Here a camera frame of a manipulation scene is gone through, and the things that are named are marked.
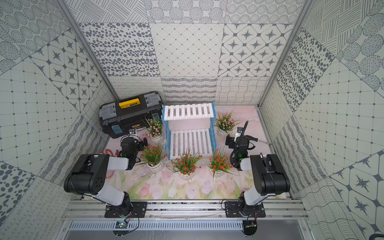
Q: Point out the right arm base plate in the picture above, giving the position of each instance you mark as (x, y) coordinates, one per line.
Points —
(236, 210)

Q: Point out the pink flower pot left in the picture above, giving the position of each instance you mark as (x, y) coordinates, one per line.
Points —
(155, 130)

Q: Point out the orange flower pot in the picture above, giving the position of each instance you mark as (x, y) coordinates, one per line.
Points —
(219, 163)

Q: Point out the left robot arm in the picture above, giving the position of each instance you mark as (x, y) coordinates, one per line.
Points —
(88, 177)

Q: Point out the aluminium mounting rail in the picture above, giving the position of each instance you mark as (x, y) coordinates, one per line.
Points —
(274, 209)

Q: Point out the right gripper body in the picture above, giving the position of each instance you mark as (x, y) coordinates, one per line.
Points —
(240, 138)

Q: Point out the pink flower pot right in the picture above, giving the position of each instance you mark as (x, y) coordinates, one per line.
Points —
(226, 123)

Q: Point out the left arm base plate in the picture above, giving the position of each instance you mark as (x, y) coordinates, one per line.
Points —
(134, 210)

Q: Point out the white blue two-tier rack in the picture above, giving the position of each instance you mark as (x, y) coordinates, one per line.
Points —
(189, 129)

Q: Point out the red flower pot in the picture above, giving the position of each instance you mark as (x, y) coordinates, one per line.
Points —
(153, 157)
(186, 165)

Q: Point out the red white work glove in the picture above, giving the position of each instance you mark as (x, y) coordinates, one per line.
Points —
(107, 152)

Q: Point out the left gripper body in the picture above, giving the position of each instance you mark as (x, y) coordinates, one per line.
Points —
(140, 144)

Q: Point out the black plastic toolbox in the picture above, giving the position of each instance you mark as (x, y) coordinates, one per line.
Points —
(118, 118)

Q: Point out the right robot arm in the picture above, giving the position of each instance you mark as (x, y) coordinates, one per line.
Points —
(269, 176)

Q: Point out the pink flower pot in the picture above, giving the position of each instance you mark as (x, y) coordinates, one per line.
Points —
(226, 123)
(155, 130)

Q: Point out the black handled screwdriver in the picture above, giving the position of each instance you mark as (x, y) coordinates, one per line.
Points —
(261, 140)

